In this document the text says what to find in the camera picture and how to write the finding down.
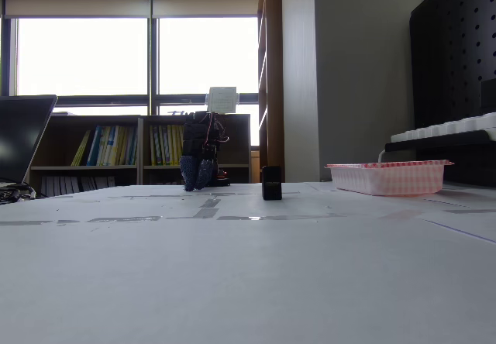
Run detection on orange black table clamp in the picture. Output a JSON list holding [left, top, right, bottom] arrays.
[[215, 168, 233, 187]]

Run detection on white power strip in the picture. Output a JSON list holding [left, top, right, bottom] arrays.
[[390, 112, 496, 144]]

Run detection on dark grey angular box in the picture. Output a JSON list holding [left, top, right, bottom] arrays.
[[479, 77, 496, 115]]

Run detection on low wooden bookshelf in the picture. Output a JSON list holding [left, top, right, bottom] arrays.
[[139, 113, 253, 186], [29, 114, 142, 198]]

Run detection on beige roller blind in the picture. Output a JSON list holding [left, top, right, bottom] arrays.
[[2, 0, 153, 20], [151, 0, 260, 18]]

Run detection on white paper sign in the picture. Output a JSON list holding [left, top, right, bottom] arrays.
[[205, 86, 240, 114]]

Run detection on dark laptop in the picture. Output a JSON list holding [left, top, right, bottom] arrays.
[[0, 95, 59, 191]]

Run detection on leaning yellow book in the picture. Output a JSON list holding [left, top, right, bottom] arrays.
[[71, 129, 92, 167]]

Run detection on tall brown wooden shelf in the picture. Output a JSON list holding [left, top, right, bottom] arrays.
[[257, 0, 286, 184]]

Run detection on tangled black cables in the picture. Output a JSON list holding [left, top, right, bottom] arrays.
[[0, 184, 38, 206]]

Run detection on dark window frame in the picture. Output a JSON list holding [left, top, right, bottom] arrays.
[[0, 13, 260, 148]]

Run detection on blue book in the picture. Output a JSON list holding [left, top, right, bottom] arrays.
[[85, 125, 103, 167]]

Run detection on white binders row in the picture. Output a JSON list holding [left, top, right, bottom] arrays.
[[40, 175, 117, 198]]

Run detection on small black box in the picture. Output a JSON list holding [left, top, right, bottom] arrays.
[[262, 165, 283, 201]]

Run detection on black pegboard panel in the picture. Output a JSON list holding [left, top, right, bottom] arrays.
[[409, 0, 496, 130]]

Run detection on pink checked tray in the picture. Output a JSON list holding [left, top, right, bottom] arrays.
[[324, 159, 455, 198]]

